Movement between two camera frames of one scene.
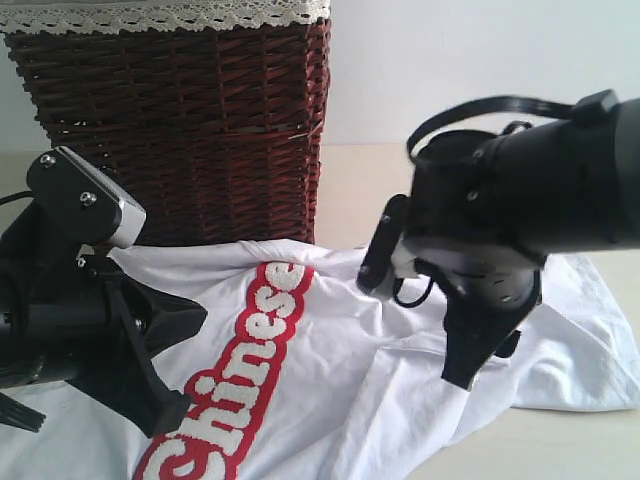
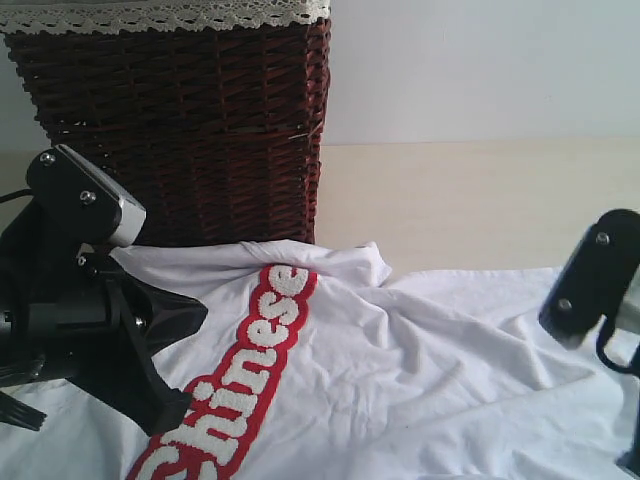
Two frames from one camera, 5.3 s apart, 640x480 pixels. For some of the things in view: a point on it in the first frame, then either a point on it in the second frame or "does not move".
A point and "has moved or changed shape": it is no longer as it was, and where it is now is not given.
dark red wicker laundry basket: (216, 131) does not move
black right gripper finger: (464, 357) to (630, 455)
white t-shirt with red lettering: (298, 372) has moved or changed shape
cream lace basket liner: (29, 17) does not move
